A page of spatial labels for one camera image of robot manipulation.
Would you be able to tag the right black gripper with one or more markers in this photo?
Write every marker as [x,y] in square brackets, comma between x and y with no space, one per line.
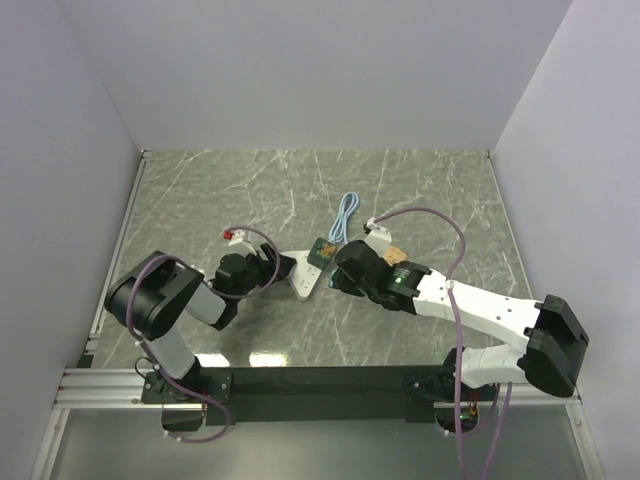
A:
[341,280]

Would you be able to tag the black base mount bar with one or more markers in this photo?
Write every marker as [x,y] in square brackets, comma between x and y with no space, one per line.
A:
[414,394]

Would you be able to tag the white triangular power strip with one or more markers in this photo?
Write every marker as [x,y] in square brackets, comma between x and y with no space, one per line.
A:
[305,272]

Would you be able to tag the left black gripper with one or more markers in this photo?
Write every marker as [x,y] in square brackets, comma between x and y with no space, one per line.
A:
[267,266]

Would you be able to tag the dark green plug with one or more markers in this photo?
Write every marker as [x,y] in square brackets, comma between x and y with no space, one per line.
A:
[321,253]

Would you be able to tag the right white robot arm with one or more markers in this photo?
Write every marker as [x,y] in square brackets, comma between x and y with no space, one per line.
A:
[541,342]

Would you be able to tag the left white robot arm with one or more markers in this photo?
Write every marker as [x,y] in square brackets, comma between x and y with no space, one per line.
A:
[150,298]

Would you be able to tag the wooden cube plug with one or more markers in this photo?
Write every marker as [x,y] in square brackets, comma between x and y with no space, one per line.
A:
[394,255]

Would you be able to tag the teal cube adapter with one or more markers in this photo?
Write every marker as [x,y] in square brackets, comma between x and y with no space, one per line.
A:
[331,279]

